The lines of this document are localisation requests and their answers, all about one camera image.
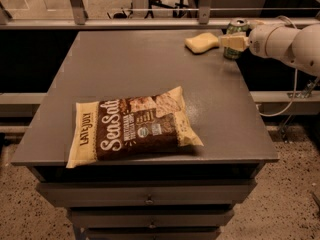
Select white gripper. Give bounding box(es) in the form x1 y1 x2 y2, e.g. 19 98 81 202
219 20 283 58

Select green soda can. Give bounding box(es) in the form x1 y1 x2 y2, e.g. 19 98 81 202
224 18 249 60

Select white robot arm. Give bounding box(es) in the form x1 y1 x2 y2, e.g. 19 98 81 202
219 24 320 77

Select yellow sponge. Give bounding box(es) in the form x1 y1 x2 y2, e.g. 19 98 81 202
184 33 219 54

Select sea salt chips bag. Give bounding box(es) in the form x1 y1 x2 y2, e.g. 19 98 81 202
67 86 202 168

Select grey drawer cabinet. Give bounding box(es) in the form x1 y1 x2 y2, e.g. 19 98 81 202
12 30 278 240

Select top drawer knob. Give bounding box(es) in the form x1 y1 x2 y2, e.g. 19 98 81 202
145 195 154 205

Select drawer knob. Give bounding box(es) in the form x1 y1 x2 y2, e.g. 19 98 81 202
148 221 157 229
145 195 154 205

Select middle drawer knob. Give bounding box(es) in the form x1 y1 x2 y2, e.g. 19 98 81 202
148 221 157 229

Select white cable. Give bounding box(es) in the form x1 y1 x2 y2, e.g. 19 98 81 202
259 15 299 118

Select metal railing frame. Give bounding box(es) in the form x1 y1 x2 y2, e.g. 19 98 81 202
0 0 320 30

